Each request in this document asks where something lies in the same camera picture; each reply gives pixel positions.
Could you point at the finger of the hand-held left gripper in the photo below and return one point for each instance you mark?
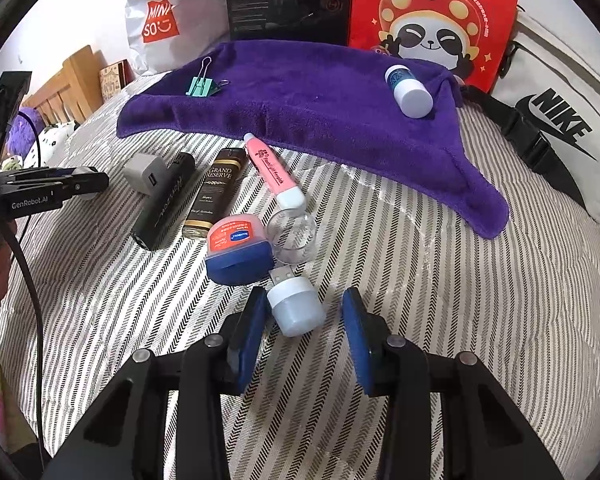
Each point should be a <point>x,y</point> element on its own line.
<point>82,186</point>
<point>45,174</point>

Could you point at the white bag black logo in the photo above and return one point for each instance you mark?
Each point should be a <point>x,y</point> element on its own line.
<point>565,110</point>

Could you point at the grey usb charger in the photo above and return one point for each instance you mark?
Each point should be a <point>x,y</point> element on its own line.
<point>142,175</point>

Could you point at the clear tape roll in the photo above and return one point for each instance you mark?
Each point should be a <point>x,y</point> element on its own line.
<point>292,235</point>

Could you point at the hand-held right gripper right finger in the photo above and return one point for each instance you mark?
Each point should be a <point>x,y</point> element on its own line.
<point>356,345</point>

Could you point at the dark brown bottle gold label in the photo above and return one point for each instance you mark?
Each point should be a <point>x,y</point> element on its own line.
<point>215,192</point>

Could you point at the brown patterned box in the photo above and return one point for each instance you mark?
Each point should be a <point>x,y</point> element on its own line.
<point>114,76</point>

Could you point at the pink balm tub blue lid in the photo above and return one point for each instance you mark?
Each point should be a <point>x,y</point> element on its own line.
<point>237,255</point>

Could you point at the green binder clip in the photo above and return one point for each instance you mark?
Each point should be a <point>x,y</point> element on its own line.
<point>200,86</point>

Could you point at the small white usb light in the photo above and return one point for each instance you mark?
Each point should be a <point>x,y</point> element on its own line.
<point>295,305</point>

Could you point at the purple towel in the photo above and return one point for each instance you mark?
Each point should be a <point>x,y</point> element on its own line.
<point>330,120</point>

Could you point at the red panda print bag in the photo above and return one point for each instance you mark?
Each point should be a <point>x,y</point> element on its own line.
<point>430,20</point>

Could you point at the black rectangular box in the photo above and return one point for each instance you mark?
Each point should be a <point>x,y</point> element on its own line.
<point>165,200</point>

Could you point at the white pillow black spots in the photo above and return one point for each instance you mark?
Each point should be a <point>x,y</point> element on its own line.
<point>50,140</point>

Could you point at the purple plush toy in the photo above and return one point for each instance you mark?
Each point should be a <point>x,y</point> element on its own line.
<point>22,130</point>

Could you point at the wooden chair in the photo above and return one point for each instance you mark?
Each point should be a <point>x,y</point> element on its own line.
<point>72,90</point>

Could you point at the white bottle with blue label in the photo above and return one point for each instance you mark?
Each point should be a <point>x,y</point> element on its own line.
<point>407,91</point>

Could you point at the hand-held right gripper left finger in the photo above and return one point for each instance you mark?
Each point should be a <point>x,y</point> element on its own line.
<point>250,342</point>

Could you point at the pink tube with white cap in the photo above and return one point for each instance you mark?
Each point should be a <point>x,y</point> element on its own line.
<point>275,170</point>

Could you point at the white shopping bag red logo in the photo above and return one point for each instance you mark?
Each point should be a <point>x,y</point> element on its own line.
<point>170,15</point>

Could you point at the black headset box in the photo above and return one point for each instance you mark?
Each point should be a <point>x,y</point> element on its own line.
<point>290,0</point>

